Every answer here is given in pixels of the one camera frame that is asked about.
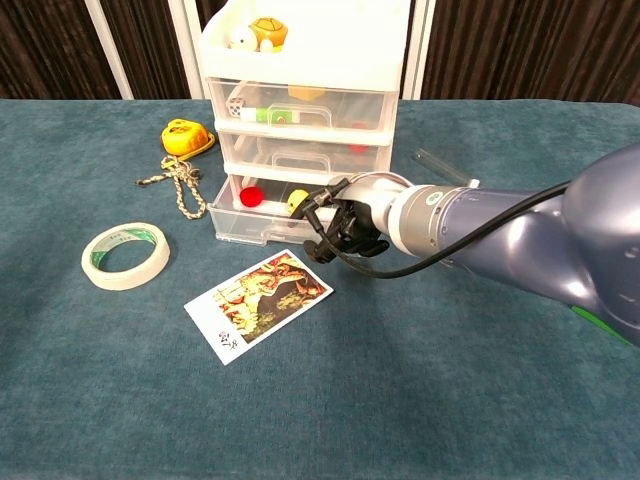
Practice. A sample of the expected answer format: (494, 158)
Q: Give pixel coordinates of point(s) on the clear drawer holding wooden parts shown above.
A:
(240, 150)

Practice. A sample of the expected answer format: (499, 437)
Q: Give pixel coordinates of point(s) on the red knob wooden piece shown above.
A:
(358, 148)

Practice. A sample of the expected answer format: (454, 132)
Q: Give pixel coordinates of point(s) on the yellow block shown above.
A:
(306, 93)

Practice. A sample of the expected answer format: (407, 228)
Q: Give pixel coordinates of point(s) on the yellow turtle toy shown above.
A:
(270, 30)

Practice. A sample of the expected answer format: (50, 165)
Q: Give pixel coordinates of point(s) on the white plastic drawer unit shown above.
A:
(310, 60)

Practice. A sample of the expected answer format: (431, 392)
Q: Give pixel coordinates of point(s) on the glass tube with white cap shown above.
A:
(440, 167)

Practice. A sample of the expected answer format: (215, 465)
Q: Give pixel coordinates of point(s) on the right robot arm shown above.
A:
(500, 225)

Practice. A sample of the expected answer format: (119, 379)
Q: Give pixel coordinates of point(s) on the blue tablecloth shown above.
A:
(320, 410)

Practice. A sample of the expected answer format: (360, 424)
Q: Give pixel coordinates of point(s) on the white table leg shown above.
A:
(420, 60)

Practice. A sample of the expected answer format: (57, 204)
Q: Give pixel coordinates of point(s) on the printed picture card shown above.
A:
(270, 300)

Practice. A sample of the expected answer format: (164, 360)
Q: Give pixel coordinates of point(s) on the beige masking tape roll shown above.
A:
(125, 282)

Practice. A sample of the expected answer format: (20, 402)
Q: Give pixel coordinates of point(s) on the thin slanted white post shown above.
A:
(107, 50)

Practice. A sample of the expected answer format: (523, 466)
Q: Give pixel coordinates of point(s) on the red pom-pom ball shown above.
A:
(252, 197)

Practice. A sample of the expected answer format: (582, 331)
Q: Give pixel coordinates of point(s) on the small yellow toy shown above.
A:
(297, 201)

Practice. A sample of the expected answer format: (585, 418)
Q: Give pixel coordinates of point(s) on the green building block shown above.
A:
(595, 320)

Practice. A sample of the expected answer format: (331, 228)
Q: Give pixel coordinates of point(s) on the clear drawer holding die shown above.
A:
(350, 105)

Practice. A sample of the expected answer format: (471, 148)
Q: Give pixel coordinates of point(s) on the clear drawer holding red ball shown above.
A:
(235, 225)

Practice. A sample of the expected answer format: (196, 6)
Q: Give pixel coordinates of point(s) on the wide white post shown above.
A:
(187, 50)

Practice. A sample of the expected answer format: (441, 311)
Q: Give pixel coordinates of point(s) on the white die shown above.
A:
(236, 108)

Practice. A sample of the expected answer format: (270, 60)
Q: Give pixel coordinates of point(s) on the green and white tube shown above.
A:
(260, 115)

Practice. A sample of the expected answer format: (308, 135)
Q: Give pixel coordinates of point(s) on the dark brown curtain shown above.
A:
(525, 50)

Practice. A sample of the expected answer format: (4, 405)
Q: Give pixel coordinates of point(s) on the yellow tape measure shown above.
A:
(182, 137)

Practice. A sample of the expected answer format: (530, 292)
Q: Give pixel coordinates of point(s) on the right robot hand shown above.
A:
(375, 200)

